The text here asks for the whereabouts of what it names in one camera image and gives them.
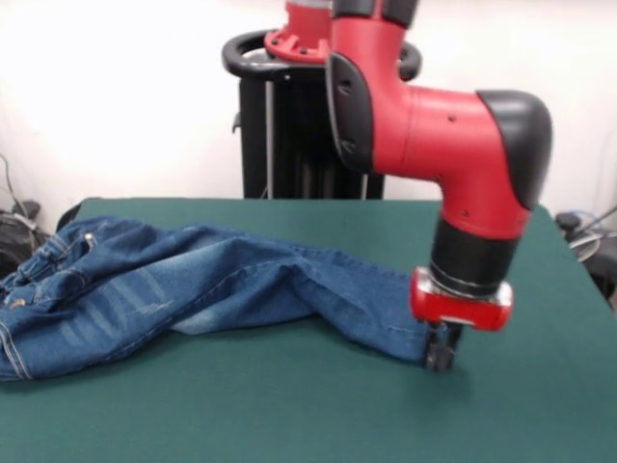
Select tangle of black cables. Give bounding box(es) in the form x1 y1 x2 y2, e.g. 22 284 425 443
0 153 58 281

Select tangle of cables with adapter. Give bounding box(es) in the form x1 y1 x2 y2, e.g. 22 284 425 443
553 205 617 264

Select dark green table cloth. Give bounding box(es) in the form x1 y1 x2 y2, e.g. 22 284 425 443
0 196 617 463

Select blue denim jeans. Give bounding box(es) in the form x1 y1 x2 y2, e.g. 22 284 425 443
0 215 438 382

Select black floor equipment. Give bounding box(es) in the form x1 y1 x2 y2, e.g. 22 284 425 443
587 250 617 310

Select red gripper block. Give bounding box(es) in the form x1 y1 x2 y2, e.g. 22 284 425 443
409 267 514 373

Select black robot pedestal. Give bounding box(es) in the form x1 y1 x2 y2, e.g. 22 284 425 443
221 28 423 200

